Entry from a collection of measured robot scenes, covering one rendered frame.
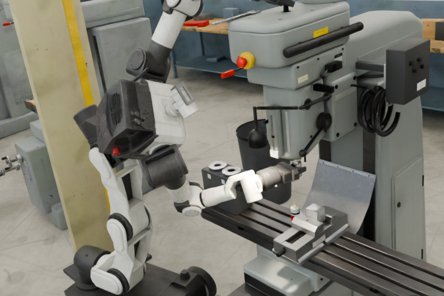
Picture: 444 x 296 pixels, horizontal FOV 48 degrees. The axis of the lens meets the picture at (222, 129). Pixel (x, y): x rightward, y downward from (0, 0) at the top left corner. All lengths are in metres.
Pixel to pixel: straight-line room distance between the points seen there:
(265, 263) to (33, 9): 1.97
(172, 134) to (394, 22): 1.12
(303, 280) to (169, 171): 0.75
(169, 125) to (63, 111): 1.54
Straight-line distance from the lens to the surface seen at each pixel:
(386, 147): 2.35
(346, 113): 2.13
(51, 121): 3.32
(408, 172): 2.56
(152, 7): 9.29
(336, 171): 2.48
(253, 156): 4.06
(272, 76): 1.87
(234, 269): 3.63
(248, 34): 1.76
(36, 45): 3.22
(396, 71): 1.96
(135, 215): 2.29
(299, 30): 1.78
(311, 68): 1.88
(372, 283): 2.01
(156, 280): 2.71
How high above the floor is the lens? 2.19
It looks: 22 degrees down
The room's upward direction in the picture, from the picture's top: 7 degrees counter-clockwise
